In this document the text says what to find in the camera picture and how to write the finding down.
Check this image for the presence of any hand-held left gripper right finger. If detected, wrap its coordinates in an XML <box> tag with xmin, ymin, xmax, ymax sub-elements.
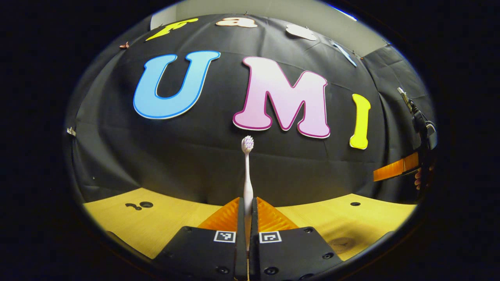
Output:
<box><xmin>249</xmin><ymin>197</ymin><xmax>344</xmax><ymax>280</ymax></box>

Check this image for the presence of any black backdrop cloth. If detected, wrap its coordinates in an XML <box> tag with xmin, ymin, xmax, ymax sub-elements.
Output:
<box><xmin>64</xmin><ymin>14</ymin><xmax>438</xmax><ymax>213</ymax></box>

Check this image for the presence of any wooden desktop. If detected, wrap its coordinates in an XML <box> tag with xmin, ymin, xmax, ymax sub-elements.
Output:
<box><xmin>83</xmin><ymin>187</ymin><xmax>418</xmax><ymax>262</ymax></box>

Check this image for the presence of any white toothbrush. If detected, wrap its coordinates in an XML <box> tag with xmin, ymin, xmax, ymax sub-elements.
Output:
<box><xmin>241</xmin><ymin>135</ymin><xmax>255</xmax><ymax>250</ymax></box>

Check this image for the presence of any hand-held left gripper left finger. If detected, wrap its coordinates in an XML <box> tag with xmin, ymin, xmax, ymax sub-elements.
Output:
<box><xmin>154</xmin><ymin>197</ymin><xmax>247</xmax><ymax>281</ymax></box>

